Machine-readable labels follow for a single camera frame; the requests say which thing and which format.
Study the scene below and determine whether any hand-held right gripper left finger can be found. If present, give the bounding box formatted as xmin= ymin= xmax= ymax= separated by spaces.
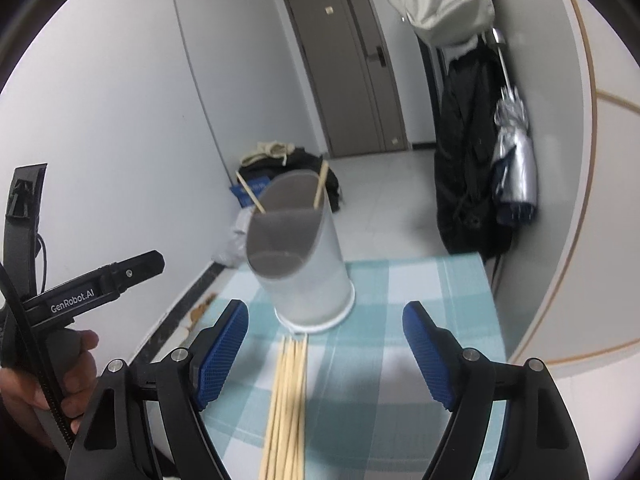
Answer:
xmin=65 ymin=299 xmax=250 ymax=480

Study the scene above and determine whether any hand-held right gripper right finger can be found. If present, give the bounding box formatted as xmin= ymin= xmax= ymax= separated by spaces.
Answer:
xmin=402 ymin=301 xmax=591 ymax=480

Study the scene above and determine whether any grey wall conduit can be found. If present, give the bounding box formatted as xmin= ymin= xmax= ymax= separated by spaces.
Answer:
xmin=167 ymin=0 xmax=242 ymax=211

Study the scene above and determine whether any grey door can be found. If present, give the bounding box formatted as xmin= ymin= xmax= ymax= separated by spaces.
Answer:
xmin=281 ymin=0 xmax=408 ymax=159

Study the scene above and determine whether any teal checked tablecloth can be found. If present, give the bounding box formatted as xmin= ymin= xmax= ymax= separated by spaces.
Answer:
xmin=187 ymin=254 xmax=511 ymax=480

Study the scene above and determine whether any blue box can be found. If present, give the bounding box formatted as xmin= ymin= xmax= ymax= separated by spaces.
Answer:
xmin=229 ymin=177 xmax=274 ymax=209

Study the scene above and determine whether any black bag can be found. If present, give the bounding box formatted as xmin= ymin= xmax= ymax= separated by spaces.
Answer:
xmin=240 ymin=146 xmax=344 ymax=214

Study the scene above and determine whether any white hanging jacket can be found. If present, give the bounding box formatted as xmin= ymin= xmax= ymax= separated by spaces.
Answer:
xmin=384 ymin=0 xmax=496 ymax=47

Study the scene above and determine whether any white cylindrical chopstick holder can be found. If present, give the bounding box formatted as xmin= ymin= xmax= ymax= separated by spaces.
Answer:
xmin=246 ymin=170 xmax=356 ymax=334

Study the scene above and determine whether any wooden chopstick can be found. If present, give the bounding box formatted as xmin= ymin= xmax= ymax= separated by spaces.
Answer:
xmin=313 ymin=161 xmax=330 ymax=209
xmin=236 ymin=171 xmax=266 ymax=214

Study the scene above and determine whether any person's left hand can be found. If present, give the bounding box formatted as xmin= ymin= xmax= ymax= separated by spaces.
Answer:
xmin=0 ymin=330 xmax=101 ymax=448

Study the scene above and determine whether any thin black cable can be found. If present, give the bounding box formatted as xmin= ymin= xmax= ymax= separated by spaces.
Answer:
xmin=35 ymin=232 xmax=49 ymax=292

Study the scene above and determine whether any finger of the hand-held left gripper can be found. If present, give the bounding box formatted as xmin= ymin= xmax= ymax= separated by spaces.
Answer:
xmin=102 ymin=250 xmax=166 ymax=295

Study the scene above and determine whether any bundle of wooden chopsticks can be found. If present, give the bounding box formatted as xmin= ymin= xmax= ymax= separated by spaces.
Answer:
xmin=258 ymin=335 xmax=309 ymax=480

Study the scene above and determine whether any silver folded umbrella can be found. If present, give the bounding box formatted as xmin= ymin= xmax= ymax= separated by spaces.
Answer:
xmin=487 ymin=27 xmax=540 ymax=224

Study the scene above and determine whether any black hanging coat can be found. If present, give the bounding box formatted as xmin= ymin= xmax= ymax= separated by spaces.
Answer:
xmin=433 ymin=35 xmax=514 ymax=257

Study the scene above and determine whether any white plastic bag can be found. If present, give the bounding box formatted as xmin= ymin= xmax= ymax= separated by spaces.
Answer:
xmin=215 ymin=209 xmax=252 ymax=267

